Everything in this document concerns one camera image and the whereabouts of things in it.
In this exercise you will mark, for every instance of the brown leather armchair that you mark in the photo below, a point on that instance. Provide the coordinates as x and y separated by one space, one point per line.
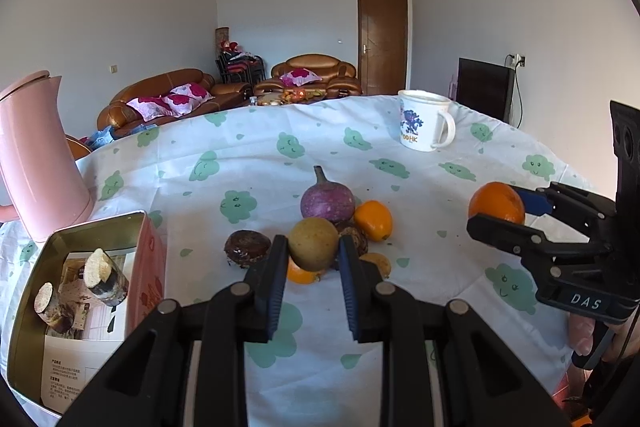
310 62

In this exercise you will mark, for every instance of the black television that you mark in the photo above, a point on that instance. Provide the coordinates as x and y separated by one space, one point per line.
482 89

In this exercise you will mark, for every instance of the sugarcane piece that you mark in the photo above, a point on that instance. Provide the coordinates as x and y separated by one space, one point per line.
50 309
102 279

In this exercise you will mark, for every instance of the brown wooden door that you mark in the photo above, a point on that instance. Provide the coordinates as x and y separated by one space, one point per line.
382 42

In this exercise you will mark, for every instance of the red cloth bundle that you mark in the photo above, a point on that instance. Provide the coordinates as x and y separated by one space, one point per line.
232 47

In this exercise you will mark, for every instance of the cluttered coffee table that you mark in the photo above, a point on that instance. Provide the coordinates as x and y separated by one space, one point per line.
290 96

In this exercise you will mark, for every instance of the printed paper leaflet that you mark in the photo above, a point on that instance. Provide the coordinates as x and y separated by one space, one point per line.
65 357

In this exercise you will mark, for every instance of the tall patterned vase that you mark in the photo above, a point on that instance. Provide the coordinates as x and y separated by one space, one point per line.
221 39

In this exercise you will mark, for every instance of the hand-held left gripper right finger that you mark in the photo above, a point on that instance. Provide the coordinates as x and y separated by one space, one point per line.
350 289

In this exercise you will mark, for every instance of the oval orange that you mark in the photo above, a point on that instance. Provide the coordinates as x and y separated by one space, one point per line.
372 219

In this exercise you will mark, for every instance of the wooden chair back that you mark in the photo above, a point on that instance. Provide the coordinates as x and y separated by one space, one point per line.
77 149

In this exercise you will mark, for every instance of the white printed mug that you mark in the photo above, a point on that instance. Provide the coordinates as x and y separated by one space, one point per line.
422 122

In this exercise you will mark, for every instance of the purple radish with stem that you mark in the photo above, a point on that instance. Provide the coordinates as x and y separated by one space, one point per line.
327 202

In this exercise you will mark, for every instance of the person's right hand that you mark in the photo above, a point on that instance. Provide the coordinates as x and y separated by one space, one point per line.
581 336

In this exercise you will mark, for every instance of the pink electric kettle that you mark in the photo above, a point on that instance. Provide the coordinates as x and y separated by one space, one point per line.
35 157

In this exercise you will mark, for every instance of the round orange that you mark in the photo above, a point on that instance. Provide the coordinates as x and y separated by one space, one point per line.
495 202
302 276

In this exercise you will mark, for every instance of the blue clothes pile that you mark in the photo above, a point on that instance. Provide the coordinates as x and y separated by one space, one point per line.
102 137

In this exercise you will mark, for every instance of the brown leather sofa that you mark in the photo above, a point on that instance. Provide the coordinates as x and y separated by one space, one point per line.
145 87

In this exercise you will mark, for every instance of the pink tin box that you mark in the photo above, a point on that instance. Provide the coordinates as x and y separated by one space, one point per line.
147 267

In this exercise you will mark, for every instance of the pink floral pillow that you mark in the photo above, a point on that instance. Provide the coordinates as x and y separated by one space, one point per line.
187 96
300 77
150 106

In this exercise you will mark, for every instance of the brown mottled passion fruit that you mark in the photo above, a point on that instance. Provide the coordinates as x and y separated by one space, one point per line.
357 240

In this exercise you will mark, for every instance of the white wall socket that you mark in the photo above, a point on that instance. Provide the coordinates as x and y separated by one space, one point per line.
520 59

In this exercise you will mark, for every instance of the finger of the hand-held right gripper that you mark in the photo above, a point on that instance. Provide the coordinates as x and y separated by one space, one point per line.
535 203
500 232

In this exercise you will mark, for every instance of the brown-green round pear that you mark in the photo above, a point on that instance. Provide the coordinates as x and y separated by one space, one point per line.
313 243

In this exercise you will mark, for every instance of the small orange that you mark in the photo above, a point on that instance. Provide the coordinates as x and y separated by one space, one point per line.
377 263

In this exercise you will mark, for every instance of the stacked black chairs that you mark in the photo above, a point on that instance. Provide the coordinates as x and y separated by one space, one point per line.
240 68

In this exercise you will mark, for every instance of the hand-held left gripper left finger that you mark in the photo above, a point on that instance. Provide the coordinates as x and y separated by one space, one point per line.
278 289

